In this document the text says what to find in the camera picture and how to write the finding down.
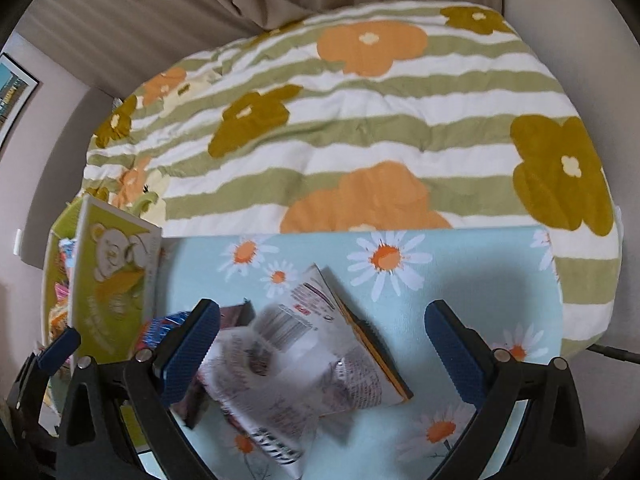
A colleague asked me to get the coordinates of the framed wall picture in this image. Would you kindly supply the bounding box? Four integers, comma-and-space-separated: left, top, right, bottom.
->
0, 52, 40, 146

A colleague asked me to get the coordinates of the green striped floral blanket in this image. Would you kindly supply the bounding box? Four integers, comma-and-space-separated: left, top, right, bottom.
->
82, 2, 623, 361

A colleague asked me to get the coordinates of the dark brown snack packet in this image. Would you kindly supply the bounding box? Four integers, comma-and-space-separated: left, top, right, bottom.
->
170, 299, 258, 430

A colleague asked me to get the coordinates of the beige curtain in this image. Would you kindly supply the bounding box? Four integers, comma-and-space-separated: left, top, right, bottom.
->
32, 0, 506, 98

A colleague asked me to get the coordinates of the green cardboard box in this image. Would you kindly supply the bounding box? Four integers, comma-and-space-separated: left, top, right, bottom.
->
42, 194, 163, 413

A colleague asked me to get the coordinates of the silver orange snack packet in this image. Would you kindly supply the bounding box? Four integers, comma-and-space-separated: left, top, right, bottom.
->
197, 262, 415, 480

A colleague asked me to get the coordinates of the blue red snack packet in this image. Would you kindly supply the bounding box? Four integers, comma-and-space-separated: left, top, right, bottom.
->
131, 310, 193, 356

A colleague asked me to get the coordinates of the light blue daisy tablecloth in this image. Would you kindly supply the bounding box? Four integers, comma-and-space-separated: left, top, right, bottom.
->
120, 225, 563, 480

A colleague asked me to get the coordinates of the black cable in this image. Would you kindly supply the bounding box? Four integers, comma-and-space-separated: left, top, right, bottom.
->
587, 342, 640, 363

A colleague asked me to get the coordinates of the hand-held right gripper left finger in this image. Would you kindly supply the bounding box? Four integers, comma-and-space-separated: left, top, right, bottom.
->
57, 297, 223, 480

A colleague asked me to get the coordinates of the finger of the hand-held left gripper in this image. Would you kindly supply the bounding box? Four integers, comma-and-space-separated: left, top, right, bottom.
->
20, 327, 82, 411

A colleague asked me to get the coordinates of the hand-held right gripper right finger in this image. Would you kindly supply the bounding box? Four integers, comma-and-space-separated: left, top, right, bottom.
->
424, 299, 588, 480

